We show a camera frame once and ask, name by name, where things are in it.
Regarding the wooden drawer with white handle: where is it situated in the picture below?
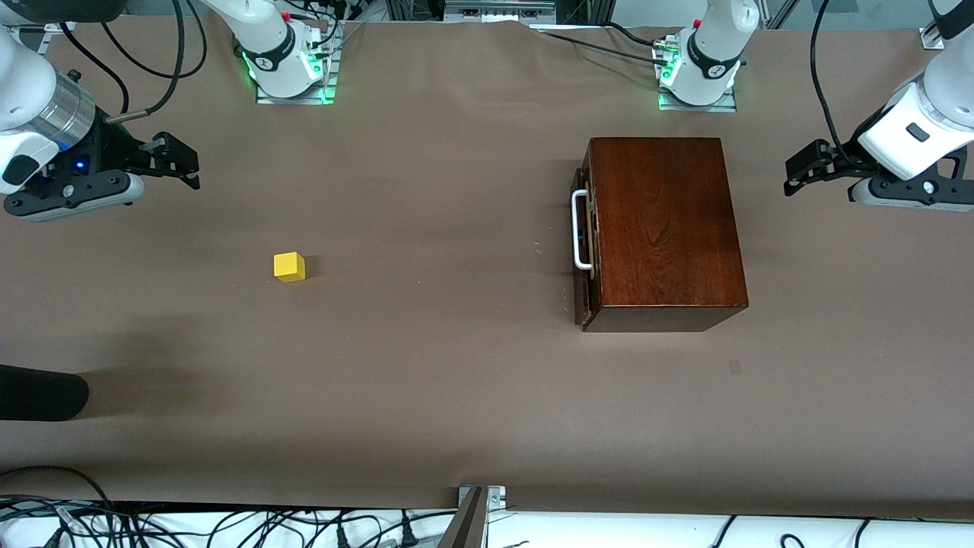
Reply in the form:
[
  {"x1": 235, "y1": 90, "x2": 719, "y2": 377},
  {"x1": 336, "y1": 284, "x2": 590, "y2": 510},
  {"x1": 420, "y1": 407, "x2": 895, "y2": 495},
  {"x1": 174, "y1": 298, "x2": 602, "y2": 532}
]
[{"x1": 571, "y1": 167, "x2": 602, "y2": 327}]

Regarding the dark wooden drawer cabinet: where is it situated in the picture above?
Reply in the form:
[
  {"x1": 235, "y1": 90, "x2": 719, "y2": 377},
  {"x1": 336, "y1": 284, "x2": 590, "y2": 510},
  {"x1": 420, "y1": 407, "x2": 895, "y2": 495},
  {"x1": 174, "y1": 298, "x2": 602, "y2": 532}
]
[{"x1": 582, "y1": 137, "x2": 749, "y2": 333}]

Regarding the black cylindrical object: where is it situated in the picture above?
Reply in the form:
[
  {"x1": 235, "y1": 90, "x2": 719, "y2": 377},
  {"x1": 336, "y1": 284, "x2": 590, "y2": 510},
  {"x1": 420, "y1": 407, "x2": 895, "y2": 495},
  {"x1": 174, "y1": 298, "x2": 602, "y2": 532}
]
[{"x1": 0, "y1": 365, "x2": 90, "y2": 422}]

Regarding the brown paper table cover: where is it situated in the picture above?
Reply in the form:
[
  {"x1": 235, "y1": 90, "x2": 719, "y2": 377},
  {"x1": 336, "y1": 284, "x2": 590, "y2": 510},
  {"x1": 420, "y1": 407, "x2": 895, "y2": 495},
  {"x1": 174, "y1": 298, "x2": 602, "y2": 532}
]
[{"x1": 0, "y1": 19, "x2": 974, "y2": 522}]

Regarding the dark aluminium pole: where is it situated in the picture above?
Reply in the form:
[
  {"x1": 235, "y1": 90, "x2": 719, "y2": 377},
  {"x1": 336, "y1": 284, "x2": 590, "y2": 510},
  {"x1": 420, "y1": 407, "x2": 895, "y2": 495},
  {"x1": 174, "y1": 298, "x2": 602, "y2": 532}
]
[{"x1": 438, "y1": 487, "x2": 489, "y2": 548}]

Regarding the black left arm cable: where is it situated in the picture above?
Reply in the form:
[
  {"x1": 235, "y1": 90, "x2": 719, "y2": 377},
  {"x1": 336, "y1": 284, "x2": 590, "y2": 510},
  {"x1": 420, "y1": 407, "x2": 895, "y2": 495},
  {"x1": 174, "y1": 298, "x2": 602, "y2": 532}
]
[{"x1": 810, "y1": 0, "x2": 864, "y2": 164}]

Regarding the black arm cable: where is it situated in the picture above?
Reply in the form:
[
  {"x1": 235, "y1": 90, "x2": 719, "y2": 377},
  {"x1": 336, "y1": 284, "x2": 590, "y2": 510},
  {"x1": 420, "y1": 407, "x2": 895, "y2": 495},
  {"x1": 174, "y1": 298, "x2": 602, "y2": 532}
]
[
  {"x1": 46, "y1": 0, "x2": 208, "y2": 124},
  {"x1": 810, "y1": 0, "x2": 864, "y2": 164}
]

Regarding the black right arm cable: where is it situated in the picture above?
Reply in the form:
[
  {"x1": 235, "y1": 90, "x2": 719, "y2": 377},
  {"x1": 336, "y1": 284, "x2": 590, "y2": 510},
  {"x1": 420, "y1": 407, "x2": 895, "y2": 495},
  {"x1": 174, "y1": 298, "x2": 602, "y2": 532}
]
[{"x1": 46, "y1": 0, "x2": 208, "y2": 124}]

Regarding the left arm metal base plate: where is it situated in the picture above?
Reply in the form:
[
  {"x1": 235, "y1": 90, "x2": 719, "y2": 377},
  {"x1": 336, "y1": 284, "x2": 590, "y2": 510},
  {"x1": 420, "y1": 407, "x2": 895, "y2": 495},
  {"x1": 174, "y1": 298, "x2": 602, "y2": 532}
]
[{"x1": 658, "y1": 76, "x2": 737, "y2": 113}]

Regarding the aluminium edge rail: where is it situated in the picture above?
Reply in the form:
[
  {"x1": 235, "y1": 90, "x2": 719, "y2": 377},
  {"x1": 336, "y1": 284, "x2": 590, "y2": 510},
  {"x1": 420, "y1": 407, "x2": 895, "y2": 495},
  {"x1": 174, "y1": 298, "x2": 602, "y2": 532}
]
[{"x1": 0, "y1": 21, "x2": 77, "y2": 37}]

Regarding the black base power cable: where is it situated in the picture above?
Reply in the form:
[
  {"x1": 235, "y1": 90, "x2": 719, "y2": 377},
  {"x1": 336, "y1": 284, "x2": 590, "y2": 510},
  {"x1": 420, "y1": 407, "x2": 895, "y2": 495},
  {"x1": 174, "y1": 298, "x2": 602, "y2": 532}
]
[{"x1": 536, "y1": 21, "x2": 678, "y2": 63}]

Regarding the black looped floor cable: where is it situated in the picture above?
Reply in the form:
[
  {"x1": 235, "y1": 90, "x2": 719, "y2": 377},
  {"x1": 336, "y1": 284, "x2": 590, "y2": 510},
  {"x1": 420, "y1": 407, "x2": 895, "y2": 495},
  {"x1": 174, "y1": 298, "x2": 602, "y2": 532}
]
[{"x1": 0, "y1": 466, "x2": 116, "y2": 548}]

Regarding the small metal clamp bracket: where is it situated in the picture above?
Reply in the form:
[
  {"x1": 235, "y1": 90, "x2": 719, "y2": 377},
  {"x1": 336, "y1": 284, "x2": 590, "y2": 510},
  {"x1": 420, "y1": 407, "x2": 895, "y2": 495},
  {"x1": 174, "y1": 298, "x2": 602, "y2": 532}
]
[{"x1": 457, "y1": 485, "x2": 507, "y2": 511}]

